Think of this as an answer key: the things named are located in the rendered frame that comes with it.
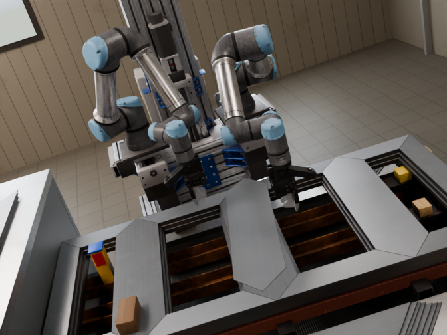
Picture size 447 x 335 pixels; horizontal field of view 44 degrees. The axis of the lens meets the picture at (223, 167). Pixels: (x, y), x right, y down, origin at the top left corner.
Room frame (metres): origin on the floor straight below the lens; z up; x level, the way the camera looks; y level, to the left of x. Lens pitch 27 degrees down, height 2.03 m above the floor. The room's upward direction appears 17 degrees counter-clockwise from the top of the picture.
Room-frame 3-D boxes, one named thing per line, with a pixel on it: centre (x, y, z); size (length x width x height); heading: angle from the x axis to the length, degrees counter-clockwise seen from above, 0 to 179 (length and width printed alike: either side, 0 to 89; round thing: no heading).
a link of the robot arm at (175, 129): (1.92, 0.13, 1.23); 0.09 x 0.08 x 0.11; 37
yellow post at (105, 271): (1.88, 0.58, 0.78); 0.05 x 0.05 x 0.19; 1
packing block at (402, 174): (1.88, -0.69, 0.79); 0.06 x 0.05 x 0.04; 1
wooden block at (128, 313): (1.40, 0.43, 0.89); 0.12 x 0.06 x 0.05; 176
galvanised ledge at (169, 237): (2.18, -0.23, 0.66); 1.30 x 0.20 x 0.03; 91
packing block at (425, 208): (1.63, -0.66, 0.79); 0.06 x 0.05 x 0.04; 1
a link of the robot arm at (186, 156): (1.92, 0.13, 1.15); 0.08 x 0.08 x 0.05
